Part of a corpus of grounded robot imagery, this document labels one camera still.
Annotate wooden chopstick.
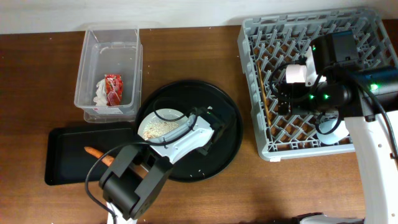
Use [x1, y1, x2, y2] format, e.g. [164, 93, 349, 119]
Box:
[256, 60, 272, 128]

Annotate blue plastic cup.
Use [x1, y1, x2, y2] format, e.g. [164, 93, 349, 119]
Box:
[317, 119, 349, 145]

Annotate grey plate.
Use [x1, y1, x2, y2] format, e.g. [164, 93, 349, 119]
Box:
[137, 108, 188, 137]

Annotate rice and nut scraps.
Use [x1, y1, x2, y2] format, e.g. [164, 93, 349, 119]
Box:
[142, 121, 180, 140]

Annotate orange carrot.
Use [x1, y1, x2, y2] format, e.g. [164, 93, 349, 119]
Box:
[84, 146, 147, 177]

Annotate red snack wrapper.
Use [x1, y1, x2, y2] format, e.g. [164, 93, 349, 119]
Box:
[104, 74, 124, 106]

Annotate white tissue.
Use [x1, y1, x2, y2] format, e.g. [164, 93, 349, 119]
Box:
[93, 79, 108, 106]

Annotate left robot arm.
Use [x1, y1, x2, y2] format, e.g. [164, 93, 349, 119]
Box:
[99, 107, 236, 223]

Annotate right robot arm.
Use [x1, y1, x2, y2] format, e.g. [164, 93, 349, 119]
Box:
[271, 30, 397, 223]

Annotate grey dishwasher rack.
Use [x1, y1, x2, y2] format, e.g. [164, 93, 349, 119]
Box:
[238, 7, 397, 162]

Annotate round black tray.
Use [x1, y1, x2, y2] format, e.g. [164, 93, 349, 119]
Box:
[136, 80, 243, 182]

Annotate clear plastic storage bin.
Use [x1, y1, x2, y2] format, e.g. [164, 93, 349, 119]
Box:
[74, 26, 143, 123]

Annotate black rectangular tray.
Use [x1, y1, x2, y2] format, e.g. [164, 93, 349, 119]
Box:
[45, 122, 135, 185]

